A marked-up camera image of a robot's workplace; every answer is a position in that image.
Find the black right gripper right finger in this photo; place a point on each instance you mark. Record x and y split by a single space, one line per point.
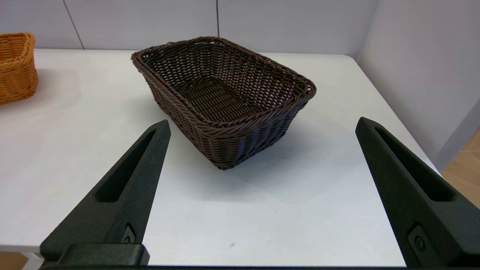
401 187

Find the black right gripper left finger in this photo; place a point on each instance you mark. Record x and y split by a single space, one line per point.
127 195

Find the dark brown woven basket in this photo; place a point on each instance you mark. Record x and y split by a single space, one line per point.
232 142

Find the orange woven basket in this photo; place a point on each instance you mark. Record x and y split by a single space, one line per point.
17 71

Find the white table leg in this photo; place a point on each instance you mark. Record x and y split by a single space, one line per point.
33 261

